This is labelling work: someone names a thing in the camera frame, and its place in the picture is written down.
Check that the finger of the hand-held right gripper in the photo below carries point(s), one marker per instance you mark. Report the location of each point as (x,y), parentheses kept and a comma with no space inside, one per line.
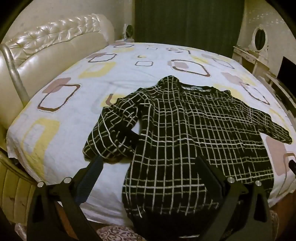
(293,165)

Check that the white framed oval mirror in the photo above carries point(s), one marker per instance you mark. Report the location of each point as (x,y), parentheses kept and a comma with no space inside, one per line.
(260,39)

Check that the white television stand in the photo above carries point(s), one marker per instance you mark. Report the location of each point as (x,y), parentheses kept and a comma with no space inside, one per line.
(282,92)

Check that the cream padded bed frame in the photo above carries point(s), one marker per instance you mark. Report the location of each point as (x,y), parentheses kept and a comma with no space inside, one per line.
(13,190)

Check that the dark green curtain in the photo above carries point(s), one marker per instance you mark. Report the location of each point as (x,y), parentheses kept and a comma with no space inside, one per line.
(185,20)

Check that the black television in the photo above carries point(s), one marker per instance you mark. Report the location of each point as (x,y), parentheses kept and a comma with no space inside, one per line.
(288,71)

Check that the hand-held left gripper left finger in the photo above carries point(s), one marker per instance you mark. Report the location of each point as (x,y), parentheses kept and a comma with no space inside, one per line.
(91,178)

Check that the white patterned bed sheet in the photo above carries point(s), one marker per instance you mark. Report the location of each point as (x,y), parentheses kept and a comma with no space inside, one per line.
(92,88)

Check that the white dressing table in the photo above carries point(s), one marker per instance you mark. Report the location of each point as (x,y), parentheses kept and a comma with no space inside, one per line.
(249,58)

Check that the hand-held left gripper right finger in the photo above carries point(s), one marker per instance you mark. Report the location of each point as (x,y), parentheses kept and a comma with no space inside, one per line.
(211,178)

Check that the black white-checked shirt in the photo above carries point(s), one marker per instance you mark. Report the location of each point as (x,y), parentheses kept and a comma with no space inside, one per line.
(180,139)

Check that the cream tufted leather headboard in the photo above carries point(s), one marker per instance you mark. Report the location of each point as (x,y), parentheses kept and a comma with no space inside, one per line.
(50,46)

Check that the silver headboard rail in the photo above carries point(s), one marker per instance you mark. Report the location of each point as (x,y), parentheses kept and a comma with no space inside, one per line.
(13,74)

